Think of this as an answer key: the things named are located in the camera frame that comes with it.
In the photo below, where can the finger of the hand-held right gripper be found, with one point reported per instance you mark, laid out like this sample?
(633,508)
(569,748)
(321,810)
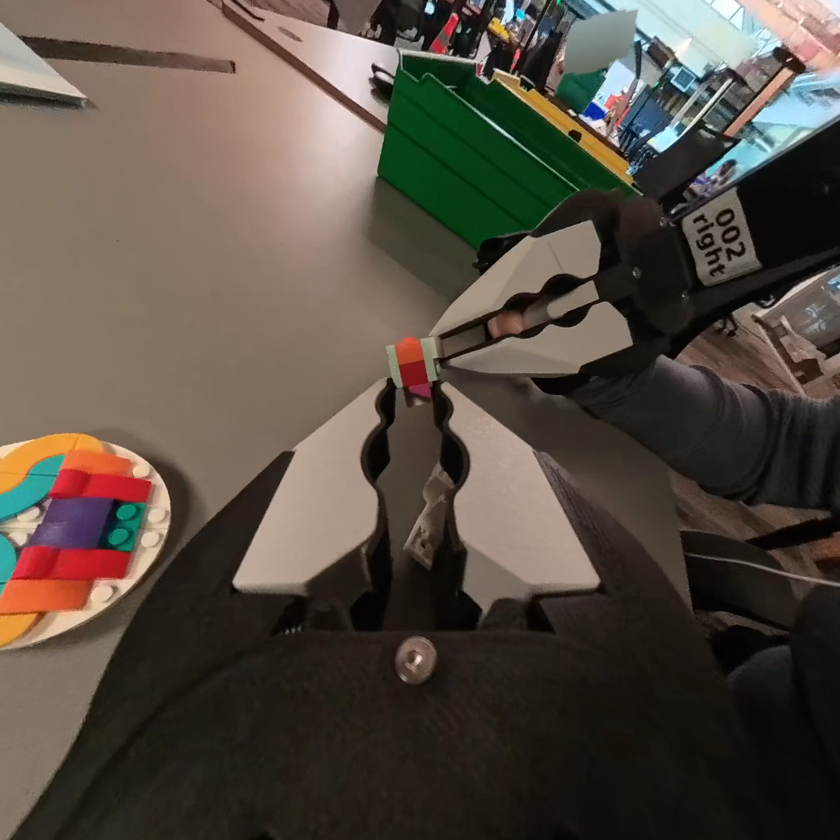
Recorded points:
(564,344)
(538,262)

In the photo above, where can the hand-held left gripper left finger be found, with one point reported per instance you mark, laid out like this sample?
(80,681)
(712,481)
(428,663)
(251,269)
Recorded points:
(308,518)

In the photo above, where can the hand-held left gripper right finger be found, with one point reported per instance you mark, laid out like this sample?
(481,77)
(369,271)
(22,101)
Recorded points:
(518,518)

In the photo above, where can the white lego build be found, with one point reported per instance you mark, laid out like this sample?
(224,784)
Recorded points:
(430,518)

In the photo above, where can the green plastic bin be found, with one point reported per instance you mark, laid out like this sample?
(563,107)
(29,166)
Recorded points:
(459,170)

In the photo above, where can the mint red orange lego block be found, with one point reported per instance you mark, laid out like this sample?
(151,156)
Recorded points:
(413,367)

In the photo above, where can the person's right forearm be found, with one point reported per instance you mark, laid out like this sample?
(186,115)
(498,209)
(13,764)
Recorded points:
(722,426)

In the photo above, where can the round white rainbow lego plate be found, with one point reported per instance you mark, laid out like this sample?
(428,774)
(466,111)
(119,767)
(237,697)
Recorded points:
(79,538)

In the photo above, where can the lego instruction booklet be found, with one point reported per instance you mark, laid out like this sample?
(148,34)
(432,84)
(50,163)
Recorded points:
(26,72)

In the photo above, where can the person's right hand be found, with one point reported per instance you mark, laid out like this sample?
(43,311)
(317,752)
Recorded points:
(512,323)

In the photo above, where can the black office chair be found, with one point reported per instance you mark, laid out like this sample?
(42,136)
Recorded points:
(682,164)

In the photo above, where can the yellow plastic bin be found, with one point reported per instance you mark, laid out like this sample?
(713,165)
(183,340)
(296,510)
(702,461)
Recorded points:
(590,148)

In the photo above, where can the small black device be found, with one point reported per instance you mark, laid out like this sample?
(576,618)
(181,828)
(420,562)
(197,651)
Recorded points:
(382,75)

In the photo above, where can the orange gray striped post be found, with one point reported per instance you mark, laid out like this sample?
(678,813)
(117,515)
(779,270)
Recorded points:
(447,33)

